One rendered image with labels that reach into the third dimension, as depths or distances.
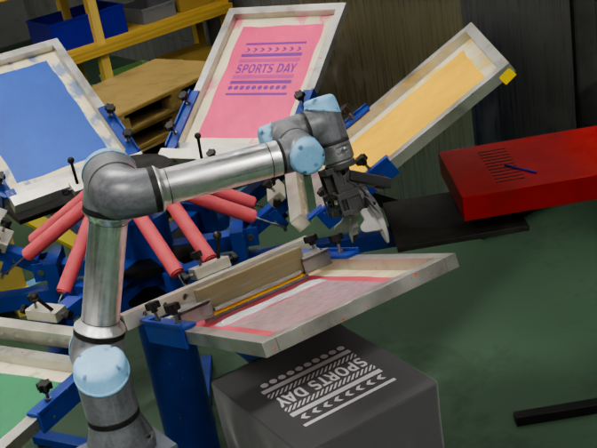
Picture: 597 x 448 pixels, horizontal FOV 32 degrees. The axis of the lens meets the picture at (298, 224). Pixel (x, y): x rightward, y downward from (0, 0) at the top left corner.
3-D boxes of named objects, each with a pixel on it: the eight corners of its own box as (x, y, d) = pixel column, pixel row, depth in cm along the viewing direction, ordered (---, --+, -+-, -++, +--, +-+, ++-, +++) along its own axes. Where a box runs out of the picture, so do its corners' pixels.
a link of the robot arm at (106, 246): (72, 397, 230) (90, 161, 213) (65, 366, 244) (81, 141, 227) (126, 396, 234) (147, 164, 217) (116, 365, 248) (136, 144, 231)
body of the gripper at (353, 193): (329, 220, 238) (313, 171, 237) (359, 208, 242) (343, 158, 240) (346, 220, 232) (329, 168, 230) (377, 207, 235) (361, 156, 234)
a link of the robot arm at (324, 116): (295, 104, 236) (330, 92, 238) (310, 150, 238) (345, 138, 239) (303, 103, 229) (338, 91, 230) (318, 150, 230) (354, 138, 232)
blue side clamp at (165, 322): (202, 342, 284) (194, 318, 283) (187, 349, 282) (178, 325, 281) (164, 335, 311) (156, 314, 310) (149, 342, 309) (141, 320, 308)
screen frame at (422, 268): (459, 266, 266) (455, 252, 265) (266, 358, 240) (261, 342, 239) (313, 266, 335) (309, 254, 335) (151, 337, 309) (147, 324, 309)
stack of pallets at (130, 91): (179, 163, 764) (155, 57, 732) (256, 175, 715) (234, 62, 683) (58, 225, 689) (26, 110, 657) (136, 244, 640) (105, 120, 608)
